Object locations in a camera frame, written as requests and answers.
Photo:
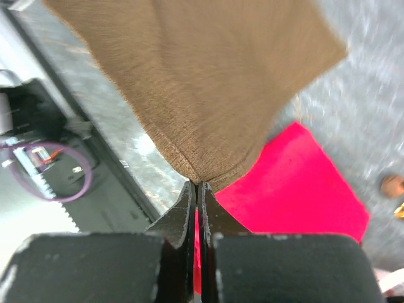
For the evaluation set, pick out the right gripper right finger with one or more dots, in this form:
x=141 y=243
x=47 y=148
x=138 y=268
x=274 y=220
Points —
x=238 y=266

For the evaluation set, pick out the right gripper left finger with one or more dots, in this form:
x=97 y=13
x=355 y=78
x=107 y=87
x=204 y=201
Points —
x=152 y=266

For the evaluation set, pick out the brown fabric napkin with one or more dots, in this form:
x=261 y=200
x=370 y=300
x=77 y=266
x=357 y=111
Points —
x=206 y=78

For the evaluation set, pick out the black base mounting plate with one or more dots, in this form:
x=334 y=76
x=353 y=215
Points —
x=62 y=149

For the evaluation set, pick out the red folded cloth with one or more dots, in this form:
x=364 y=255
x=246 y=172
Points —
x=294 y=188

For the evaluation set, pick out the white plastic basket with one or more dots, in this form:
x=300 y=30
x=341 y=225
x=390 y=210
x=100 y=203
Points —
x=387 y=281

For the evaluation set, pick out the gold spoon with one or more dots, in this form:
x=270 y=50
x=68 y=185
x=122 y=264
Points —
x=399 y=212

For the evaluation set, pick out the copper brown spoon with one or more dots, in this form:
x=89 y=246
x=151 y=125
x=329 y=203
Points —
x=392 y=186

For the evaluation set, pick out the grey slotted cable duct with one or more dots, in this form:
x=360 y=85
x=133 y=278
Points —
x=31 y=179

